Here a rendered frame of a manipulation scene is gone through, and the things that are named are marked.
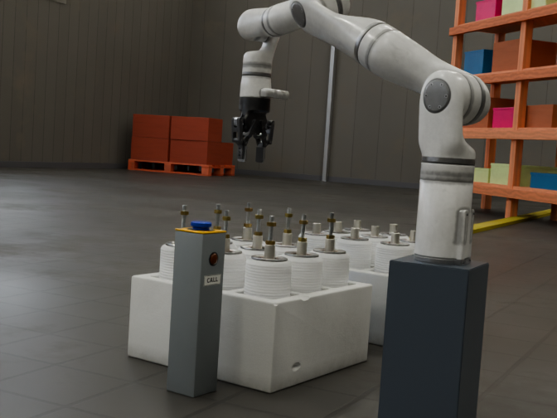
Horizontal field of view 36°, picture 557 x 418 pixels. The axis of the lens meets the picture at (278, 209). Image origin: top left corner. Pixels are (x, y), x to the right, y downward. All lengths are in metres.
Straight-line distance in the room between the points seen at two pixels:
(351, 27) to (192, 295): 0.59
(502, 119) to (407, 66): 6.24
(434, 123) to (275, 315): 0.49
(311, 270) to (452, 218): 0.44
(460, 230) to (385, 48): 0.37
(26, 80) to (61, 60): 0.73
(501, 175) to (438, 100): 6.29
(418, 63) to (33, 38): 10.32
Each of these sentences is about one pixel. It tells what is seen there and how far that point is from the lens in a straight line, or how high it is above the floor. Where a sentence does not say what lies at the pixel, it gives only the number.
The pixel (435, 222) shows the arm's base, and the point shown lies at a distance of 1.49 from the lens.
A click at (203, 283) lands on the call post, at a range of 1.62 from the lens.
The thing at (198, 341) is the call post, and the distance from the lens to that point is 1.64.
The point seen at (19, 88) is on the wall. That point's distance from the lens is 11.55.
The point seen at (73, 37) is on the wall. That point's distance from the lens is 12.32.
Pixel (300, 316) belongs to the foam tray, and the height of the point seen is 0.14.
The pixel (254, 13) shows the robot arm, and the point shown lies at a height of 0.79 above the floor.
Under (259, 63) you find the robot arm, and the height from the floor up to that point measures 0.67.
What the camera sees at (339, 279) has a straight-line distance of 1.93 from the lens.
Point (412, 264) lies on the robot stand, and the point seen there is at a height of 0.30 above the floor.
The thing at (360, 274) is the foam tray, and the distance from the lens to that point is 2.20.
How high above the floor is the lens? 0.48
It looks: 4 degrees down
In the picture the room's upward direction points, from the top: 4 degrees clockwise
